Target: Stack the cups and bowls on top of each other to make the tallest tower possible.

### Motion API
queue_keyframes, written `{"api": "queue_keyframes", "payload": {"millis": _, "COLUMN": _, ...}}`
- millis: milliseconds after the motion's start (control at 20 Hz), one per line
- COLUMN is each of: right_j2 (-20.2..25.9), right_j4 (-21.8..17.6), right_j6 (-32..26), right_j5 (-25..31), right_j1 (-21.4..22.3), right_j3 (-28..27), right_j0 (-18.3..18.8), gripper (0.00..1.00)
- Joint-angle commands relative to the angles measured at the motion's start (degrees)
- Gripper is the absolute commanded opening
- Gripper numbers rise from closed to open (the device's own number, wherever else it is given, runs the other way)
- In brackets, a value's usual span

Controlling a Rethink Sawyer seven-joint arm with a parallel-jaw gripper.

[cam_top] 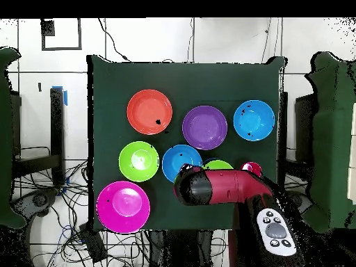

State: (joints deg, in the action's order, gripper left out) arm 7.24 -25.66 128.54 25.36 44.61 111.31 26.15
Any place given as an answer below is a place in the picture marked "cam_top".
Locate green plastic bowl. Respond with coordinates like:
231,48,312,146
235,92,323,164
201,159,234,171
118,140,160,183

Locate red plastic cup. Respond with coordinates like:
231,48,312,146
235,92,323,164
240,161,263,178

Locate light blue plastic bowl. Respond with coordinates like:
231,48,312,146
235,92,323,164
232,99,276,142
161,144,203,184

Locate purple plastic bowl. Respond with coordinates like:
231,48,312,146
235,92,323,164
181,105,228,152

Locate orange plastic bowl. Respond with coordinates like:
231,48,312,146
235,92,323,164
127,88,174,136

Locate dark green tablecloth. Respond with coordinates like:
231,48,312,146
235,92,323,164
86,54,287,233

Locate pink plastic bowl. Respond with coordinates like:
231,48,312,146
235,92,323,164
95,180,152,234

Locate black metal stand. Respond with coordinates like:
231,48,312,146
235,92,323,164
10,86,67,187

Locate black power box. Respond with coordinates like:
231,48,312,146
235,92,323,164
79,222,108,264

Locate green cloth-covered table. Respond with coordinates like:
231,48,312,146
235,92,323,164
301,51,356,234
0,47,27,229

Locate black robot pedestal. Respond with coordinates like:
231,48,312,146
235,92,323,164
149,229,232,267

